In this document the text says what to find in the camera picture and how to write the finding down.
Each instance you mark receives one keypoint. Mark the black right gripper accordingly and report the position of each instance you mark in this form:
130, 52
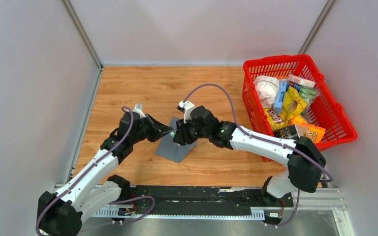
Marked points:
181, 137

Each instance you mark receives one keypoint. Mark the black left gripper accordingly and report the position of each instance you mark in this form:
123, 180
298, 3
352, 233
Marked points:
162, 130

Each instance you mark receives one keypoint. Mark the grey-blue paper envelope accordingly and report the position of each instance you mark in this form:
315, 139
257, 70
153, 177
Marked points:
170, 150

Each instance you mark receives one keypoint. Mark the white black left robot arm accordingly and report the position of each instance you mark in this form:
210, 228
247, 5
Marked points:
88, 172

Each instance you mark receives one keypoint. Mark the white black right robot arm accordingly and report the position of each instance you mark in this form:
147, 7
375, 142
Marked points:
303, 160

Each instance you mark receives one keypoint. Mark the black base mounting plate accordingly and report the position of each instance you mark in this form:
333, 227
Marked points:
201, 200

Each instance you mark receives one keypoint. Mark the white crumpled plastic bag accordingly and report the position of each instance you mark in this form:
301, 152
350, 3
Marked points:
267, 88

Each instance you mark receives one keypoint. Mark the black snack bag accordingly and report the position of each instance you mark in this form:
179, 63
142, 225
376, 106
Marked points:
293, 132

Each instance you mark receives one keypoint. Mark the blue box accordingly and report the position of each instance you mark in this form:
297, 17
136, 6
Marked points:
279, 99

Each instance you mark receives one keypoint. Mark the yellow Lays chips bag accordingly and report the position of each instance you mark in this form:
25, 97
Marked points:
293, 105

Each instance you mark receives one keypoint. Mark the orange snack bag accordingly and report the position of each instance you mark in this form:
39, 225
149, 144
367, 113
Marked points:
315, 133

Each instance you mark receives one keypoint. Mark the white red carton box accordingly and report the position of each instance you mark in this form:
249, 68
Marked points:
301, 81

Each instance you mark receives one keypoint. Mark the green snack packet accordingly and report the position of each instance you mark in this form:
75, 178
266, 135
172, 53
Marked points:
308, 94

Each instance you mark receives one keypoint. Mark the red plastic shopping basket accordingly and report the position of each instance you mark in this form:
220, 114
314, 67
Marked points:
325, 111

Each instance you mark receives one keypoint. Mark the aluminium frame rail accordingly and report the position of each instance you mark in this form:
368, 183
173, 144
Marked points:
324, 200

